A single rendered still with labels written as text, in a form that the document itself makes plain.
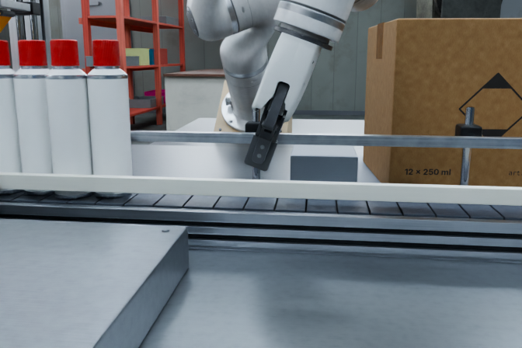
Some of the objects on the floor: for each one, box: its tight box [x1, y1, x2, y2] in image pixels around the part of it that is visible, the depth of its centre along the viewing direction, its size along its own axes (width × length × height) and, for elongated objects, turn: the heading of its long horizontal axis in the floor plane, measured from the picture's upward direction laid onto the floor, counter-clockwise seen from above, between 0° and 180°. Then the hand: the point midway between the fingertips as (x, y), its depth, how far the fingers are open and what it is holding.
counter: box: [163, 69, 226, 131], centre depth 733 cm, size 83×251×86 cm, turn 174°
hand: (261, 152), depth 64 cm, fingers closed
